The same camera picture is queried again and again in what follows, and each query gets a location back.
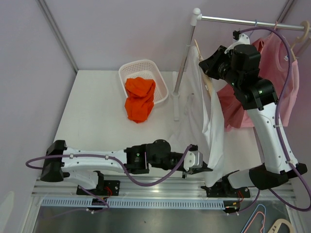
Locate grey rack upright pole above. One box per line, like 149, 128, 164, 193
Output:
172, 8, 202, 97

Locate coral red t shirt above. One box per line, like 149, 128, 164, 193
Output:
216, 40, 265, 132

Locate white slotted cable duct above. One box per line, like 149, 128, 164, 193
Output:
41, 197, 225, 210

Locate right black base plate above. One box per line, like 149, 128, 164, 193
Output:
200, 182, 250, 198

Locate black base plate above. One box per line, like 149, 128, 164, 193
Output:
200, 182, 250, 198
87, 180, 121, 196

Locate beige spare hanger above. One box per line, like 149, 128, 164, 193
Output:
268, 218, 294, 233

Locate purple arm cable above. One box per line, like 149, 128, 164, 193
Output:
26, 144, 192, 216
225, 26, 311, 214

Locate orange t shirt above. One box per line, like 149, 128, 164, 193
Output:
124, 77, 156, 123

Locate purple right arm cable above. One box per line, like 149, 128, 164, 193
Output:
225, 26, 311, 214

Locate blue wire hanger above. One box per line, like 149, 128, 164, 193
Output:
249, 19, 258, 38

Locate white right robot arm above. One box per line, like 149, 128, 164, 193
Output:
199, 44, 308, 197

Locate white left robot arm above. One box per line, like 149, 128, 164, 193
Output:
40, 139, 212, 195

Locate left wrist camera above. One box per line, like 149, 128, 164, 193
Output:
183, 145, 203, 172

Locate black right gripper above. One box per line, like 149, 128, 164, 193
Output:
200, 45, 241, 88

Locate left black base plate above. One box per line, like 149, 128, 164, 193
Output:
87, 180, 121, 196

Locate light pink t shirt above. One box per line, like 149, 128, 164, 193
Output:
252, 34, 299, 127

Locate white t shirt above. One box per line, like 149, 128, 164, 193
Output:
169, 46, 225, 187

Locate aluminium mounting rail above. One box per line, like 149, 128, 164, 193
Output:
31, 175, 296, 201

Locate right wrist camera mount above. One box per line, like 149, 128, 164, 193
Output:
225, 31, 250, 54

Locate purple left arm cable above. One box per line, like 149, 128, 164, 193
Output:
26, 144, 192, 216

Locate silver clothes rail bar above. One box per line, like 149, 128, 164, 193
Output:
200, 16, 303, 31

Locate white rack foot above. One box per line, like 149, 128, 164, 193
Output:
171, 71, 180, 121

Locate white plastic basket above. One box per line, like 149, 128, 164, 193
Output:
119, 59, 169, 108

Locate pink and blue spare hangers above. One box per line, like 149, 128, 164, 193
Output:
241, 204, 267, 233

